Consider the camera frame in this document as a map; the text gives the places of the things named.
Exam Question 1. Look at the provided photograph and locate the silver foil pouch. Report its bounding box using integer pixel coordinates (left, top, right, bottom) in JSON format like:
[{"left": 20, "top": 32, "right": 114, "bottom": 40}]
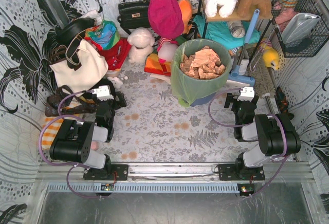
[{"left": 281, "top": 13, "right": 321, "bottom": 44}]

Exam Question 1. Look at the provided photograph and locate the pink plush doll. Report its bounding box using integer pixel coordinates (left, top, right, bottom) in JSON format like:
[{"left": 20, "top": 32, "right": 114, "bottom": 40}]
[{"left": 157, "top": 37, "right": 178, "bottom": 63}]

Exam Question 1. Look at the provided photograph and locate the cream canvas tote bag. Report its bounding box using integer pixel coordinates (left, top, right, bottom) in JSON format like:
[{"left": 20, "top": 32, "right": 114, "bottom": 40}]
[{"left": 50, "top": 40, "right": 108, "bottom": 92}]

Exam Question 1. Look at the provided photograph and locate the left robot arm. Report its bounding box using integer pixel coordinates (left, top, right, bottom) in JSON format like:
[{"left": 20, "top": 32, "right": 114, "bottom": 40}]
[{"left": 49, "top": 92, "right": 129, "bottom": 181}]

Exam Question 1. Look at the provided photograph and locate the black hat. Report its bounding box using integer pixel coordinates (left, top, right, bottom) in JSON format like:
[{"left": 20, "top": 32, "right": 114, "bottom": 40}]
[{"left": 56, "top": 18, "right": 95, "bottom": 46}]

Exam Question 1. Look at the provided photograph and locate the blue handled mop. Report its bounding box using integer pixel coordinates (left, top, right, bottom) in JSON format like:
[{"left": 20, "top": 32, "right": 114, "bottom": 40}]
[{"left": 227, "top": 9, "right": 260, "bottom": 87}]

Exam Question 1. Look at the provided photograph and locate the black wire basket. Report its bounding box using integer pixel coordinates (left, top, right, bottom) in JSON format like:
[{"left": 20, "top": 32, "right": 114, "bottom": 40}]
[{"left": 271, "top": 0, "right": 328, "bottom": 58}]

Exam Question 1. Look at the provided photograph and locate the purple cable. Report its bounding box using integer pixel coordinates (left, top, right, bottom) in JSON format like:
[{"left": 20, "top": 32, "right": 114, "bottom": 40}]
[
  {"left": 38, "top": 89, "right": 114, "bottom": 199},
  {"left": 208, "top": 88, "right": 293, "bottom": 199}
]

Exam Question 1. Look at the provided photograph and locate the yellow plush duck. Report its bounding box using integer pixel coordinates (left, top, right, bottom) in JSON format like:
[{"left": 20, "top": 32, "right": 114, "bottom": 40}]
[{"left": 262, "top": 42, "right": 279, "bottom": 70}]

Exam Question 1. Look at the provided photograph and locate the crumpled brown paper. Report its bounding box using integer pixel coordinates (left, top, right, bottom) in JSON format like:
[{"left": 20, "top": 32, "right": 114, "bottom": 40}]
[{"left": 180, "top": 46, "right": 226, "bottom": 80}]

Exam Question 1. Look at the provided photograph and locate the teal cloth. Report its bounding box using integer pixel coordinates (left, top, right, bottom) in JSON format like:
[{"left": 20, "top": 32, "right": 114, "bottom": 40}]
[{"left": 194, "top": 15, "right": 261, "bottom": 50}]

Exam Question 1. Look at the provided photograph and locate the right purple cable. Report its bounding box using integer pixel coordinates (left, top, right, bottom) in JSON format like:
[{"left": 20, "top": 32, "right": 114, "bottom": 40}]
[{"left": 208, "top": 88, "right": 293, "bottom": 199}]

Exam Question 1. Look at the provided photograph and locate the blue trash bin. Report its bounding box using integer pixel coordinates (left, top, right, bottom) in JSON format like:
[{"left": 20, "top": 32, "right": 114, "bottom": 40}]
[{"left": 190, "top": 92, "right": 216, "bottom": 107}]

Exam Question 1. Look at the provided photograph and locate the brown patterned strap bag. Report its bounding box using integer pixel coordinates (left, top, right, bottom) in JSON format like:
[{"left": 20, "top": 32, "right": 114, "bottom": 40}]
[{"left": 45, "top": 85, "right": 99, "bottom": 117}]

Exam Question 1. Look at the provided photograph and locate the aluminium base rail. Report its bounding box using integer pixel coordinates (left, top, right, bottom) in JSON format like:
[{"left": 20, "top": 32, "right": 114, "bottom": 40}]
[{"left": 36, "top": 162, "right": 315, "bottom": 194}]

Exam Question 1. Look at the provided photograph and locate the wooden shelf rack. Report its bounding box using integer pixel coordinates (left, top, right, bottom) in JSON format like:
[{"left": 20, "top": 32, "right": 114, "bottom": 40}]
[{"left": 197, "top": 0, "right": 275, "bottom": 60}]

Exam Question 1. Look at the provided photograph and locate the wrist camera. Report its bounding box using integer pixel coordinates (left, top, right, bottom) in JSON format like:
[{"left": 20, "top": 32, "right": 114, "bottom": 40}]
[
  {"left": 92, "top": 85, "right": 114, "bottom": 101},
  {"left": 237, "top": 86, "right": 255, "bottom": 101}
]

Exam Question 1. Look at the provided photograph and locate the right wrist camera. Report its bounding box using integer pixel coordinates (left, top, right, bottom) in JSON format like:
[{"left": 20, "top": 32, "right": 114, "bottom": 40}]
[{"left": 237, "top": 86, "right": 255, "bottom": 101}]

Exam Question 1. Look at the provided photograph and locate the grey patterned sneaker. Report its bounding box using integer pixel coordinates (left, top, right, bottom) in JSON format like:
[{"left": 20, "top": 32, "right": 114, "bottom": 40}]
[{"left": 227, "top": 21, "right": 245, "bottom": 38}]

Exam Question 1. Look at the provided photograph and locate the green trash bag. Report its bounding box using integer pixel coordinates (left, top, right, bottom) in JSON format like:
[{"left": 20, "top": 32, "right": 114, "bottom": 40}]
[{"left": 170, "top": 39, "right": 232, "bottom": 107}]

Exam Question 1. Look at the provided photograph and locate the black leather handbag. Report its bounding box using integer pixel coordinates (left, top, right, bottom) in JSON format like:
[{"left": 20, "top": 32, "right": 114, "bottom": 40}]
[{"left": 117, "top": 0, "right": 151, "bottom": 35}]

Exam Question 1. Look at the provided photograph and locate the orange checkered towel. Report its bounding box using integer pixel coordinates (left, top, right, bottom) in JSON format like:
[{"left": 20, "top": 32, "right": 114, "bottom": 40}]
[{"left": 41, "top": 116, "right": 63, "bottom": 150}]

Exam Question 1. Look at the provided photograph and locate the pink cylinder toy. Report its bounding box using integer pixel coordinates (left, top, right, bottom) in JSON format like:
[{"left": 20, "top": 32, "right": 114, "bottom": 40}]
[{"left": 90, "top": 141, "right": 99, "bottom": 151}]

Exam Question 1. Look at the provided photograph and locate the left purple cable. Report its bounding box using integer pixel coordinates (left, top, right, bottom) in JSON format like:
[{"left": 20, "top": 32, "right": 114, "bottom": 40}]
[{"left": 38, "top": 89, "right": 114, "bottom": 199}]

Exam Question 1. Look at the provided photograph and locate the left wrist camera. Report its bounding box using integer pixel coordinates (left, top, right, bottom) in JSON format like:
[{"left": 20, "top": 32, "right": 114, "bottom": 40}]
[{"left": 92, "top": 85, "right": 114, "bottom": 101}]

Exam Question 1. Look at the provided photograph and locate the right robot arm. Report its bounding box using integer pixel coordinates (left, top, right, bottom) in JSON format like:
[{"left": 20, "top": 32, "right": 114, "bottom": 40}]
[{"left": 218, "top": 93, "right": 301, "bottom": 181}]

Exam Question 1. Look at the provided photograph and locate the magenta cloth bag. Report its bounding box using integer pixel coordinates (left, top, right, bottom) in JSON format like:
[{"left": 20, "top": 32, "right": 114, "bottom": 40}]
[{"left": 148, "top": 0, "right": 184, "bottom": 39}]

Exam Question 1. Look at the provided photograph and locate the orange plush toy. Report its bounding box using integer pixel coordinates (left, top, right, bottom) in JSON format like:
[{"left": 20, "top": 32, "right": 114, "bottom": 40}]
[{"left": 178, "top": 0, "right": 193, "bottom": 34}]

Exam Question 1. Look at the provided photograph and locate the cream plush sheep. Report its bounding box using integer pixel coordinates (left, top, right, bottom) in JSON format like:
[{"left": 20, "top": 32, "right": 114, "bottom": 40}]
[{"left": 127, "top": 28, "right": 155, "bottom": 64}]

